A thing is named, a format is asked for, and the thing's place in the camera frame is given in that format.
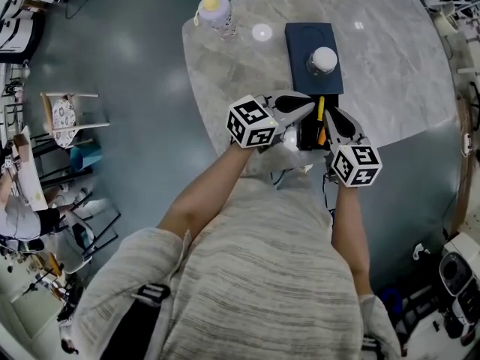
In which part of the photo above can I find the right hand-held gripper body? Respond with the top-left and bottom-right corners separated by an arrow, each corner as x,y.
325,132 -> 383,189

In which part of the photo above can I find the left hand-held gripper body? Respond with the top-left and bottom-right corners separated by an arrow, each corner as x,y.
226,94 -> 301,153

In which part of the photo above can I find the dark blue box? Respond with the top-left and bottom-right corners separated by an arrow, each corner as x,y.
283,22 -> 345,152

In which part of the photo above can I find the person's left forearm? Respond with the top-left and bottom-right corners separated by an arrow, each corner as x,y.
156,140 -> 260,239

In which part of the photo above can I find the person's right forearm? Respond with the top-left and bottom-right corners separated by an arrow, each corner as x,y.
331,180 -> 374,298

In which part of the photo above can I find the cardboard box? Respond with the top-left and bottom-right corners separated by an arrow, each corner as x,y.
13,133 -> 33,159

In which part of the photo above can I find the clear glass jar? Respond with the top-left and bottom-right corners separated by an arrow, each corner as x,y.
305,46 -> 338,77

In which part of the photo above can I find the clear bottle with yellow lid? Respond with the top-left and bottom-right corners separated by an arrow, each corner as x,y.
193,0 -> 238,41

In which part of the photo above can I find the person's grey knit sweater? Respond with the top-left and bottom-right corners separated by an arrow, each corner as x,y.
70,166 -> 402,360

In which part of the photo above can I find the teal bin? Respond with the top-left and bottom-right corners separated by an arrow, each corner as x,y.
70,144 -> 103,172

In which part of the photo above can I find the black white striped band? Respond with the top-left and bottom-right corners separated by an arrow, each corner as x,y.
130,282 -> 172,308
360,334 -> 382,360

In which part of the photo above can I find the wooden chair with patterned cushion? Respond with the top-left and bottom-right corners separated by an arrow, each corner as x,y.
40,91 -> 111,149

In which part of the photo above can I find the white side table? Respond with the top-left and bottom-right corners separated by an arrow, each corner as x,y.
7,125 -> 50,212

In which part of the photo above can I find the white black machine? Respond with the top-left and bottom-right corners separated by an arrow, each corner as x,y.
0,11 -> 46,64

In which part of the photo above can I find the black metal chair frame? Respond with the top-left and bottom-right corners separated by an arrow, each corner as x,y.
37,155 -> 122,262

